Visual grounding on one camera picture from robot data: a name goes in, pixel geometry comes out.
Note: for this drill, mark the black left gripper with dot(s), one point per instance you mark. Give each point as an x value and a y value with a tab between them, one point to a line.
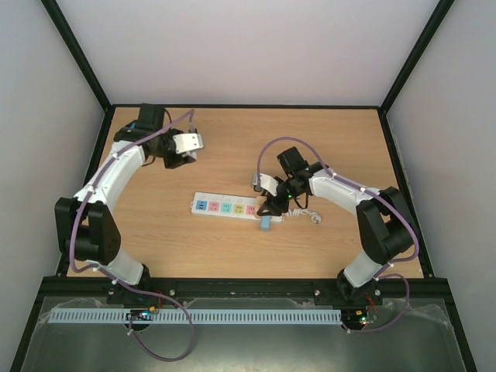
177	162

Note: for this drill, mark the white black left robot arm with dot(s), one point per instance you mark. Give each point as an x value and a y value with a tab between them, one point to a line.
86	229

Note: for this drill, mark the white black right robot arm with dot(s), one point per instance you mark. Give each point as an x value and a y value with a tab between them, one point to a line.
386	226

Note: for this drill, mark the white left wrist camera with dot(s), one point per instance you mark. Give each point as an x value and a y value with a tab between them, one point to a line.
187	142

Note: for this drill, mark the orange wooden cube adapter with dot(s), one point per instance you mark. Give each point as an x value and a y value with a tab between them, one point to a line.
259	201

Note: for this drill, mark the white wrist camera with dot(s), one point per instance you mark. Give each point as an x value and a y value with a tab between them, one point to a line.
187	142
264	182

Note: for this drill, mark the white power strip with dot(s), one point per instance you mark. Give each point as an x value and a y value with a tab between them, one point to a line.
225	206

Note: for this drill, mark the black enclosure frame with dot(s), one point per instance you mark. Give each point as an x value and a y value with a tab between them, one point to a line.
429	286

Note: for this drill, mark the light blue slotted cable duct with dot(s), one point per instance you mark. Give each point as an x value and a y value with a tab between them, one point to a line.
196	316

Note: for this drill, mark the light blue side plug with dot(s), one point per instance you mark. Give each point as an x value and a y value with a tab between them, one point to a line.
265	223

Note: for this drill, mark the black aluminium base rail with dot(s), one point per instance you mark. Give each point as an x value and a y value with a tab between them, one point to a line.
321	291

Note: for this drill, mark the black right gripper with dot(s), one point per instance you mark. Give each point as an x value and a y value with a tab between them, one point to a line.
274	201

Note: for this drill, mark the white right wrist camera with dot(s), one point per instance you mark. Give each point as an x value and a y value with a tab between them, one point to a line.
264	182

